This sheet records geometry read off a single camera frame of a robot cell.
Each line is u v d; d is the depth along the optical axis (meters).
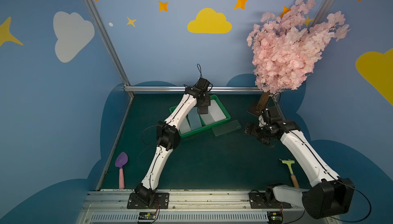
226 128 1.02
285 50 0.63
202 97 0.75
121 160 0.86
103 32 0.84
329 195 0.39
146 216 0.72
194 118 1.01
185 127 0.98
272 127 0.57
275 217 0.73
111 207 0.77
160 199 0.75
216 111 1.08
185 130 0.96
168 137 0.64
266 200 0.69
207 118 1.03
